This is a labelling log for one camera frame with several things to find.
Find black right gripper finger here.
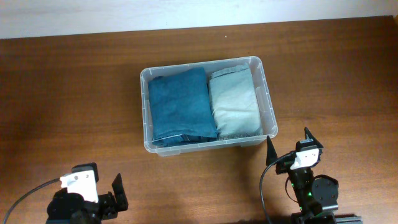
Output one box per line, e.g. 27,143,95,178
266,136,278,166
304,127,323,148

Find light washed jeans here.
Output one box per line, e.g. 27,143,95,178
208,64,262,139

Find blue denim jeans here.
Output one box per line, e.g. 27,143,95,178
148,67,218,147

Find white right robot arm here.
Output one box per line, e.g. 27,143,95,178
259,127,363,224

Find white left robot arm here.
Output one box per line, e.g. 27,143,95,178
46,174,128,224

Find clear plastic storage container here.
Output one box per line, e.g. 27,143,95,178
140,56,279,157

